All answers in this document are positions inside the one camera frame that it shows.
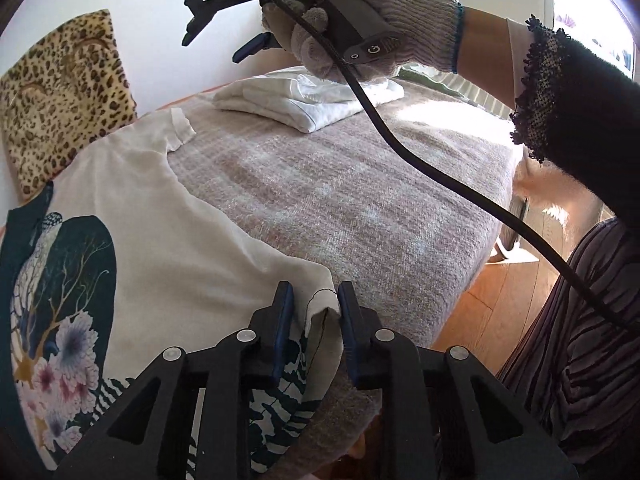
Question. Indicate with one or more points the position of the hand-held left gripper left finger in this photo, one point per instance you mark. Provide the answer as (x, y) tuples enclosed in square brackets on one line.
[(285, 325)]

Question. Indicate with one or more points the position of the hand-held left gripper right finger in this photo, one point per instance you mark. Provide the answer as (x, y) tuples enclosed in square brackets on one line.
[(347, 320)]

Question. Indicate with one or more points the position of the white printed shirt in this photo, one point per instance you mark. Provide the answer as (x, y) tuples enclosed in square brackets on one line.
[(175, 240)]

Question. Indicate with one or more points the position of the person's right forearm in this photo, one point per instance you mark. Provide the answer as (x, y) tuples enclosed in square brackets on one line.
[(575, 110)]

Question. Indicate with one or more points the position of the person's right hand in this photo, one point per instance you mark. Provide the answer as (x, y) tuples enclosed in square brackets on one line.
[(415, 15)]

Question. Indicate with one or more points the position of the folded white cloth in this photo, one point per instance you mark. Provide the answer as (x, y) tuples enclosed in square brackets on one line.
[(240, 97)]

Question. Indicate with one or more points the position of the folded white collared shirt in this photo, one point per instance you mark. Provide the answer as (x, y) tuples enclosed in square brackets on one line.
[(340, 105)]

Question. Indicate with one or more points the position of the green striped white blanket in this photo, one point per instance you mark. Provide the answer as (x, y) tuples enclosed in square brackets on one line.
[(470, 92)]

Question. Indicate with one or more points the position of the beige plaid blanket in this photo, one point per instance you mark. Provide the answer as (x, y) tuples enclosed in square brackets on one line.
[(325, 185)]

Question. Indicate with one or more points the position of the leopard print pillow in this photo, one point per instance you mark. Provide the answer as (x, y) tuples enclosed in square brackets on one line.
[(60, 95)]

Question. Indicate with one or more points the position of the window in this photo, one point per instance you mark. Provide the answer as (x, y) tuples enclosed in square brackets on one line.
[(585, 15)]

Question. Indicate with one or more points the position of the person's striped dark clothing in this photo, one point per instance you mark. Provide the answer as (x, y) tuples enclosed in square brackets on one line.
[(575, 360)]

